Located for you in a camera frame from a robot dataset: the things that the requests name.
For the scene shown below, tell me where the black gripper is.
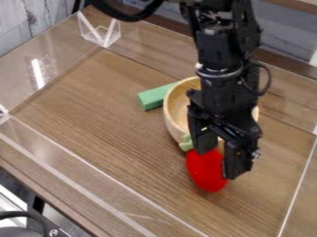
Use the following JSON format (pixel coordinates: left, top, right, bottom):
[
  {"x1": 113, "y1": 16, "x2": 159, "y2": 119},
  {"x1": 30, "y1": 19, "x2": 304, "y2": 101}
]
[{"x1": 187, "y1": 61, "x2": 273, "y2": 180}]

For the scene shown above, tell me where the clear acrylic corner bracket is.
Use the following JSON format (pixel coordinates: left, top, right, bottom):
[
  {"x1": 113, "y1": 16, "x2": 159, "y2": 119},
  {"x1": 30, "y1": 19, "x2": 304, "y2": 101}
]
[{"x1": 76, "y1": 12, "x2": 122, "y2": 48}]

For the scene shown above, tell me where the green block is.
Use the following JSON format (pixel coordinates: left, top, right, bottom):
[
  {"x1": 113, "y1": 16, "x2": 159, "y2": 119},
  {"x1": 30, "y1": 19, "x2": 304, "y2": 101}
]
[{"x1": 138, "y1": 82, "x2": 175, "y2": 111}]

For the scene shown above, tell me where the black table leg bracket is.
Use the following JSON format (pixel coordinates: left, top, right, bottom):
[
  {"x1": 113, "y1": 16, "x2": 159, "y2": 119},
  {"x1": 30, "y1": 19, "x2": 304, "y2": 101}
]
[{"x1": 27, "y1": 194, "x2": 72, "y2": 237}]

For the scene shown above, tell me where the black cable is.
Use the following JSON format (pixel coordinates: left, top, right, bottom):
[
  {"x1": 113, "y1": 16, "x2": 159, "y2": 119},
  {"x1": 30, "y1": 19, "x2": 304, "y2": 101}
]
[{"x1": 88, "y1": 0, "x2": 166, "y2": 23}]

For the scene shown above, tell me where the wooden bowl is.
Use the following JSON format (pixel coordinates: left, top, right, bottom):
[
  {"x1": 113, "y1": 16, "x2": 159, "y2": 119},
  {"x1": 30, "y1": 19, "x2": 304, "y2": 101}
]
[{"x1": 162, "y1": 76, "x2": 260, "y2": 146}]

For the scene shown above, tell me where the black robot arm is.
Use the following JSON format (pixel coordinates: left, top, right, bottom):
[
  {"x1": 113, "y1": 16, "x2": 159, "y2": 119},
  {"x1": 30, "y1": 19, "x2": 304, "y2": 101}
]
[{"x1": 179, "y1": 0, "x2": 272, "y2": 180}]

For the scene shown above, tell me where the red plush strawberry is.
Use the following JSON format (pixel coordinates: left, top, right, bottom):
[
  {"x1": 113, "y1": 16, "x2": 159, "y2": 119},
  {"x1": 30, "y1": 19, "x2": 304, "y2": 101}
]
[{"x1": 178, "y1": 134, "x2": 228, "y2": 193}]

